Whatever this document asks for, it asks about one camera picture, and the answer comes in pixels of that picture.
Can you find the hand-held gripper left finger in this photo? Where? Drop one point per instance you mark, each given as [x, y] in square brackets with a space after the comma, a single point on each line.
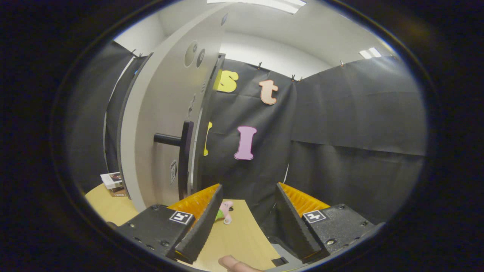
[204, 226]

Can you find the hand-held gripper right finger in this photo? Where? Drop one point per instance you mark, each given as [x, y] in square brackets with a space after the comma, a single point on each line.
[297, 230]

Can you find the light grey shoe cabinet door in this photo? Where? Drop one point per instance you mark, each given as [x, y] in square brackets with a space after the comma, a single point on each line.
[166, 98]

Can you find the green and pink plush toy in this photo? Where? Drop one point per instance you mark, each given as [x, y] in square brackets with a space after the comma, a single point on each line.
[227, 213]

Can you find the brown book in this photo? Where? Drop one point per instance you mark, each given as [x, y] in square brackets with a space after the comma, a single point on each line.
[118, 192]

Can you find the black backdrop cloth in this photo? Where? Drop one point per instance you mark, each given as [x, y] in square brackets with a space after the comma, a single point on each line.
[340, 113]

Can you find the small ceiling light panel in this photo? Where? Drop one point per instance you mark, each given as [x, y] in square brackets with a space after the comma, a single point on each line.
[370, 53]

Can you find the long ceiling light panel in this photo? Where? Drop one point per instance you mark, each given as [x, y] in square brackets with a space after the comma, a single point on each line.
[280, 4]

